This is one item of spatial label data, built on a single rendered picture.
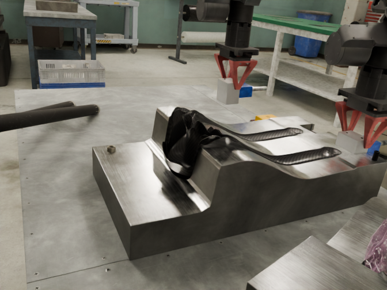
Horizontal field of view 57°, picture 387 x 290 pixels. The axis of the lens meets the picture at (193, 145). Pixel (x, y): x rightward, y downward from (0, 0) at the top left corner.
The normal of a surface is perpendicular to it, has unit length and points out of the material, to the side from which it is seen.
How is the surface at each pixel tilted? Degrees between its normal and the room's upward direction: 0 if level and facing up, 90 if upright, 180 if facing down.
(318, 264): 0
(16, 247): 0
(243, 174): 90
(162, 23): 90
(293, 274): 0
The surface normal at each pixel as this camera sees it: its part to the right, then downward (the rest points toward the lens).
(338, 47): -0.99, -0.03
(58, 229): 0.09, -0.91
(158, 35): 0.39, 0.40
